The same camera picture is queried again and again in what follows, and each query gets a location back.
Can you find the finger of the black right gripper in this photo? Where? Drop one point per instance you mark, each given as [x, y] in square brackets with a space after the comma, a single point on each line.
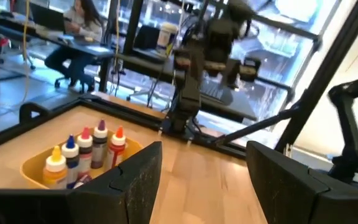
[234, 77]

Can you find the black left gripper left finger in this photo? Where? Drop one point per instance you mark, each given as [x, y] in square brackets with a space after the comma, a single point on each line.
[129, 193]

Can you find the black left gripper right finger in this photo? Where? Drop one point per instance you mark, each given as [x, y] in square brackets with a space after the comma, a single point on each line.
[287, 193]

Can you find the small dropper bottle pink label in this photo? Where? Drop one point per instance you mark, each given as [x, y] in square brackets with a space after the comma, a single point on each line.
[82, 181]

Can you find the large red food coloring bottle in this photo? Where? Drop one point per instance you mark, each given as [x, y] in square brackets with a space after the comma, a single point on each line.
[117, 146]

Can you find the large purple food coloring bottle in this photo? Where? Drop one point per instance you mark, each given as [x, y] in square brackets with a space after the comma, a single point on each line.
[99, 143]

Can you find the large pink food coloring bottle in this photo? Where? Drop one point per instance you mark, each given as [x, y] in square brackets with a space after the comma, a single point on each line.
[85, 146]

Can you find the large blue food coloring bottle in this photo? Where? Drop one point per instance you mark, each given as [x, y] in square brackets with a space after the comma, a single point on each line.
[71, 152]

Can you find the large yellow food coloring bottle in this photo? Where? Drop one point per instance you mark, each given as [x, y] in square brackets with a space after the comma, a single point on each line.
[54, 174]

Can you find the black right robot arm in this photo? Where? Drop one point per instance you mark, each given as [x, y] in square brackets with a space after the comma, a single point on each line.
[186, 99]

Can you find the black right diagonal brace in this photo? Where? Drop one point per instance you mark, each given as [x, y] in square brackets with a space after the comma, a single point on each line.
[259, 124]

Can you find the white jar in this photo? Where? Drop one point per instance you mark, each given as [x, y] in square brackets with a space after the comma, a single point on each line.
[167, 35]

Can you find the black curved stand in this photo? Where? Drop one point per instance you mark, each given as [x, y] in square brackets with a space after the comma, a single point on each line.
[350, 140]

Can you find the yellow plastic bin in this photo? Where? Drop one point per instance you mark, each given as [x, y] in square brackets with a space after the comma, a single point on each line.
[31, 169]

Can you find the office chair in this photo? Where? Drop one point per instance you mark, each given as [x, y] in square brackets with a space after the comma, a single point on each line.
[82, 82]

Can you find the black office desk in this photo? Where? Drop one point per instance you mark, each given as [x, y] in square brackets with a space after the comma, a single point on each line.
[82, 48]

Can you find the person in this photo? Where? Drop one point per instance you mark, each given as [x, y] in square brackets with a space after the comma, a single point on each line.
[82, 25]

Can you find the dark open laptop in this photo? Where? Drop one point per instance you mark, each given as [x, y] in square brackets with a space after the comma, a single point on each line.
[48, 17]

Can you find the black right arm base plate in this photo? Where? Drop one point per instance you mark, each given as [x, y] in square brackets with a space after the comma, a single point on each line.
[179, 127]

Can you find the black rig upright post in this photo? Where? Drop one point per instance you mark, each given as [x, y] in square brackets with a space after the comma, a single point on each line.
[328, 68]

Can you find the black frame bracket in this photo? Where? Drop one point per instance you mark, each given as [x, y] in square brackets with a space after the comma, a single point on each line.
[26, 110]

